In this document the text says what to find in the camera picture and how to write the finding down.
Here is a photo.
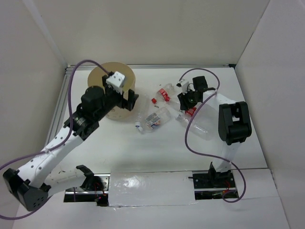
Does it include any purple cable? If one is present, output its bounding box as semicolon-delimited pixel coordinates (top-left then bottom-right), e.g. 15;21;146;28
180;68;246;203
0;59;112;219

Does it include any aluminium frame rail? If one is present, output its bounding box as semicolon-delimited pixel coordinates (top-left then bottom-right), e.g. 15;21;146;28
45;66;72;145
66;64;237;72

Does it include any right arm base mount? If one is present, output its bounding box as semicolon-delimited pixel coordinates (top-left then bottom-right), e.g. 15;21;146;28
188;170;239;200

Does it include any aluminium frame rail left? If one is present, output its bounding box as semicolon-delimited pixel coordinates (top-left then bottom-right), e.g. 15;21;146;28
45;66;72;145

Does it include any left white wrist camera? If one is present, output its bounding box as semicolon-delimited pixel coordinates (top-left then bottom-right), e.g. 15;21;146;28
106;71;126;94

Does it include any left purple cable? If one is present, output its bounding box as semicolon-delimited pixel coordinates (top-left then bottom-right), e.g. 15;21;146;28
0;59;112;219

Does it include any blue label clear bottle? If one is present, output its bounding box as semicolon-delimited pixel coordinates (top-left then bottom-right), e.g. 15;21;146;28
135;107;172;133

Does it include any clear ribbed bottle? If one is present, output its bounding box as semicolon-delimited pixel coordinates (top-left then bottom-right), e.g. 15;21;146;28
175;113;218;141

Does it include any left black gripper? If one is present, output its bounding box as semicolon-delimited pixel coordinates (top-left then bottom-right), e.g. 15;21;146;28
95;75;138;120

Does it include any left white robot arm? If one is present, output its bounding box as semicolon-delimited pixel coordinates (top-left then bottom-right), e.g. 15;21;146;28
3;72;139;212

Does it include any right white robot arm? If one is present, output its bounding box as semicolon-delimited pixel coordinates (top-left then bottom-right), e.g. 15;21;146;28
177;76;252;187

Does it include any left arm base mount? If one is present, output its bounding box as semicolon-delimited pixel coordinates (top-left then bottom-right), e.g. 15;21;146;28
63;174;110;207

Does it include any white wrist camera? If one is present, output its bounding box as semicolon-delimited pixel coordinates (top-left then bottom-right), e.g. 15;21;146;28
106;71;126;94
176;79;190;94

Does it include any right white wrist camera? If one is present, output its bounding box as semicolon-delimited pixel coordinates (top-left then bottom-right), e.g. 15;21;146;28
176;79;190;94

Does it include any small red label bottle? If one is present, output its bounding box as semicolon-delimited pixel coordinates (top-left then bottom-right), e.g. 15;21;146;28
151;83;175;104

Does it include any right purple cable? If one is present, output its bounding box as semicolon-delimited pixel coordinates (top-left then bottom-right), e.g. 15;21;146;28
180;68;246;203

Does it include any tan round paper bin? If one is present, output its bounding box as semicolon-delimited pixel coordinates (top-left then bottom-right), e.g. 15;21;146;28
87;62;137;122

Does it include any aluminium frame rail back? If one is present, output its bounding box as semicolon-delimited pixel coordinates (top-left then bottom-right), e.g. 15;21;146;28
66;64;237;72

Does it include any white tape sheet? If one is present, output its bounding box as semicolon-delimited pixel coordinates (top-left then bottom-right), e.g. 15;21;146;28
108;171;196;207

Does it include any long red label bottle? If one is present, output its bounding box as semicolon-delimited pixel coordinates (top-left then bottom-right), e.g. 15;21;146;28
166;97;197;117

